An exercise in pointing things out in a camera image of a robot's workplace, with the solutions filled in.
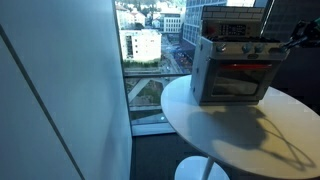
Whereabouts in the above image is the white round table base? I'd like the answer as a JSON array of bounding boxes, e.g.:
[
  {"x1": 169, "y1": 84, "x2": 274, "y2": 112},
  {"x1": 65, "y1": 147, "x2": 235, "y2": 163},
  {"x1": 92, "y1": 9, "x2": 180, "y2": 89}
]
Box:
[{"x1": 174, "y1": 155, "x2": 231, "y2": 180}]

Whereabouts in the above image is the red roofed house outside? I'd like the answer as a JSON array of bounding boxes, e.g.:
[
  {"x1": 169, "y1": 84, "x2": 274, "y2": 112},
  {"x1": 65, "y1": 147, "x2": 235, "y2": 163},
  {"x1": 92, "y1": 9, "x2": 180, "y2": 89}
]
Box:
[{"x1": 115, "y1": 5, "x2": 147, "y2": 30}]

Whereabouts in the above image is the grey toy stove oven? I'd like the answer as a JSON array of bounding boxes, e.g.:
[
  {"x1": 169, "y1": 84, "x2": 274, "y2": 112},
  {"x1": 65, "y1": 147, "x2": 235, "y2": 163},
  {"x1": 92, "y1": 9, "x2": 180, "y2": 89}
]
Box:
[{"x1": 190, "y1": 5, "x2": 290, "y2": 107}]

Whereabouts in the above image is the white table leg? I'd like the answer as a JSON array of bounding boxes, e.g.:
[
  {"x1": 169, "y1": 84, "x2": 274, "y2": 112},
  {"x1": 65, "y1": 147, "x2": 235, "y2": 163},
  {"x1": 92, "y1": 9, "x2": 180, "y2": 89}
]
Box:
[{"x1": 201, "y1": 157, "x2": 215, "y2": 180}]

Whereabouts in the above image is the grey toy oven door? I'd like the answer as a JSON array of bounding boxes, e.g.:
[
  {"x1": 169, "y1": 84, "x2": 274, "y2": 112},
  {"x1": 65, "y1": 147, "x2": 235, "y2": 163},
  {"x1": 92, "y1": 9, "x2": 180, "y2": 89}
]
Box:
[{"x1": 206, "y1": 59, "x2": 283, "y2": 105}]

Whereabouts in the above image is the grey window crossbar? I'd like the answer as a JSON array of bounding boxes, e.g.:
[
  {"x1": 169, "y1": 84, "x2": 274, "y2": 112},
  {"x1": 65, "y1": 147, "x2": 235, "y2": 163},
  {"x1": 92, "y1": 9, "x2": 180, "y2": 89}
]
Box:
[{"x1": 123, "y1": 71, "x2": 192, "y2": 79}]

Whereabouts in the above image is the white block building outside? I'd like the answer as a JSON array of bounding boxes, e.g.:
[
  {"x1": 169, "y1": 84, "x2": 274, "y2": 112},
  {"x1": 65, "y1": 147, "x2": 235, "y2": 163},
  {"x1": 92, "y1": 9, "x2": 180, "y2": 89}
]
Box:
[{"x1": 118, "y1": 28, "x2": 163, "y2": 63}]

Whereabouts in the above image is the red oven door handle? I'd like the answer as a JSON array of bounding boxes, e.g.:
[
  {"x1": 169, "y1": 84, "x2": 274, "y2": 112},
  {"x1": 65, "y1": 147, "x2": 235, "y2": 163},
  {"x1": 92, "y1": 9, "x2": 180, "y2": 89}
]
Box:
[{"x1": 221, "y1": 64, "x2": 273, "y2": 72}]

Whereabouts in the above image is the glass office building outside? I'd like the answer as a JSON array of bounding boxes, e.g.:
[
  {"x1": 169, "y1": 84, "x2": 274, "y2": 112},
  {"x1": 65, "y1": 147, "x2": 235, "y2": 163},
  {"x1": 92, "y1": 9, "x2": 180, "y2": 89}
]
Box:
[{"x1": 181, "y1": 0, "x2": 228, "y2": 47}]

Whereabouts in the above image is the white windowed building outside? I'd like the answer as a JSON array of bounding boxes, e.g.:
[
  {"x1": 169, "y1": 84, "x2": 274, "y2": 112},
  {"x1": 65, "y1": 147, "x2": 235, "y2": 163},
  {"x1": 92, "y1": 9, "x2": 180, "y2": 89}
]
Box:
[{"x1": 162, "y1": 13, "x2": 183, "y2": 34}]

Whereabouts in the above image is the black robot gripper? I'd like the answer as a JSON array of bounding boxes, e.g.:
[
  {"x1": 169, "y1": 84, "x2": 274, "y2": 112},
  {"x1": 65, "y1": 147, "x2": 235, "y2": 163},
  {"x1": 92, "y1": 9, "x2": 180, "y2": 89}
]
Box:
[{"x1": 282, "y1": 17, "x2": 320, "y2": 52}]

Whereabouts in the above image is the white window sill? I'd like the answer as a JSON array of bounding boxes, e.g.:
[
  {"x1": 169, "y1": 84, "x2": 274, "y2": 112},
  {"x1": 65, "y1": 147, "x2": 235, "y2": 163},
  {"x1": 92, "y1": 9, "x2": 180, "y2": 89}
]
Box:
[{"x1": 131, "y1": 122, "x2": 177, "y2": 137}]

